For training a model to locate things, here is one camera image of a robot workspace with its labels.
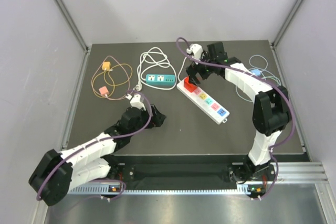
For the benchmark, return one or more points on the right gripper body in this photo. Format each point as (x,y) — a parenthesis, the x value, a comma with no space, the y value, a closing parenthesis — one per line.
(203,70)

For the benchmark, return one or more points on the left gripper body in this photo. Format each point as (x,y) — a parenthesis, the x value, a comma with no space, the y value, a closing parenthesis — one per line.
(154,121)

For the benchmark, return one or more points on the red cube plug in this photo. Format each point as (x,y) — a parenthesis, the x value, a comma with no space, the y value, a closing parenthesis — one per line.
(188,85)

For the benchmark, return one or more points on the white power strip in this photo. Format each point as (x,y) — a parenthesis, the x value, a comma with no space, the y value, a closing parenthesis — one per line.
(206,103)

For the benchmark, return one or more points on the teal power strip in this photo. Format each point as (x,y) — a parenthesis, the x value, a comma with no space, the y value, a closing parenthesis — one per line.
(161,81)

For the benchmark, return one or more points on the light blue charger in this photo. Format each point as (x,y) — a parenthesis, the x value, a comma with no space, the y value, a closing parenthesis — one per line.
(256,72)

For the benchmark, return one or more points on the salmon pink charger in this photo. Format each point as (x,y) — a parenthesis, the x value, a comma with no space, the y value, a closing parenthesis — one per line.
(104,91)

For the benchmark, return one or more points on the yellow charger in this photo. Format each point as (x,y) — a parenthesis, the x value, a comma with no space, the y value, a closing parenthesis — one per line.
(106,66)

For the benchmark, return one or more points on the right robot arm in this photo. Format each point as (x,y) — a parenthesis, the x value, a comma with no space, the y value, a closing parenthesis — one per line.
(271,112)

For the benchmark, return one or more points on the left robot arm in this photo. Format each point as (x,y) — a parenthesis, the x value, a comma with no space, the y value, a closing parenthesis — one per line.
(58,173)

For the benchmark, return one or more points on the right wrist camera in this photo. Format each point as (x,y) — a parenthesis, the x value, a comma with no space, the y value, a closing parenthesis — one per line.
(195,51)

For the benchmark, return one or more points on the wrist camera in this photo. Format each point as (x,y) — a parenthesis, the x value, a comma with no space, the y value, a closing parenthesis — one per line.
(136,101)
(195,51)

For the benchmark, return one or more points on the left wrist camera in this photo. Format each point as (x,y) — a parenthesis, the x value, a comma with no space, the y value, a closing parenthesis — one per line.
(136,101)

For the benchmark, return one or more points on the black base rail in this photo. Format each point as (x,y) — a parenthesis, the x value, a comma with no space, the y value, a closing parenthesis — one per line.
(172,172)

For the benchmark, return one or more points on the white slotted cable duct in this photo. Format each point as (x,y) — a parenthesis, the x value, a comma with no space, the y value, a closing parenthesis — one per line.
(107,189)

